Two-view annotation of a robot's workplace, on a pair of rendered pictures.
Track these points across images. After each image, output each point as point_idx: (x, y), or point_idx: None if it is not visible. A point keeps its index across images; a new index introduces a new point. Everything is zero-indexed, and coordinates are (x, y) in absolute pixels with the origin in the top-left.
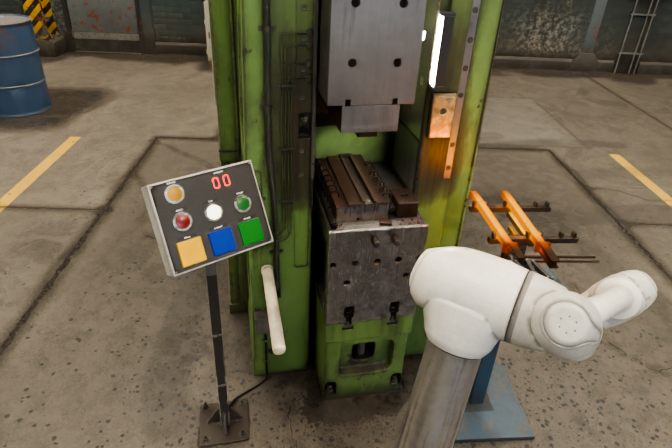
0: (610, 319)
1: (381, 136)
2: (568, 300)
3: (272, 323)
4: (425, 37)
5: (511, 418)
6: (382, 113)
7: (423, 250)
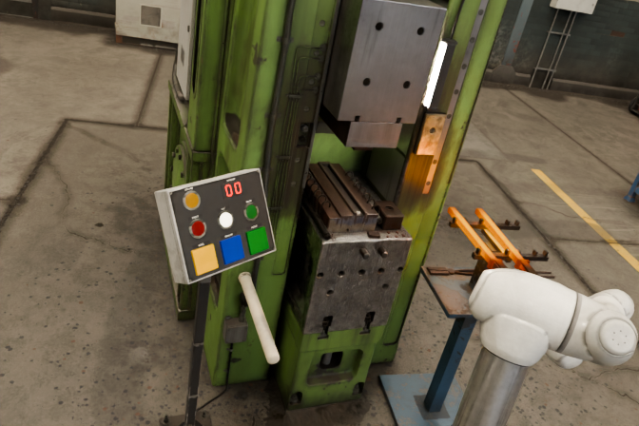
0: None
1: None
2: (618, 318)
3: (262, 332)
4: None
5: None
6: (385, 130)
7: (404, 262)
